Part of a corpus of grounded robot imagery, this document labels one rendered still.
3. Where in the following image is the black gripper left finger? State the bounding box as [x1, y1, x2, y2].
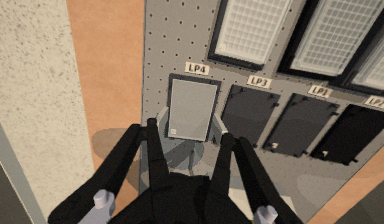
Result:
[47, 107, 178, 224]

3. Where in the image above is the beige label plate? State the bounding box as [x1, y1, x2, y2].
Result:
[307, 84, 333, 98]
[363, 96, 384, 108]
[246, 75, 272, 88]
[185, 62, 210, 75]

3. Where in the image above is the grey perforated base plate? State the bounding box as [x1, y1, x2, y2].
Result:
[140, 0, 384, 224]

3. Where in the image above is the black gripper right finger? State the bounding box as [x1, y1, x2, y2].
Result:
[202, 113, 304, 224]

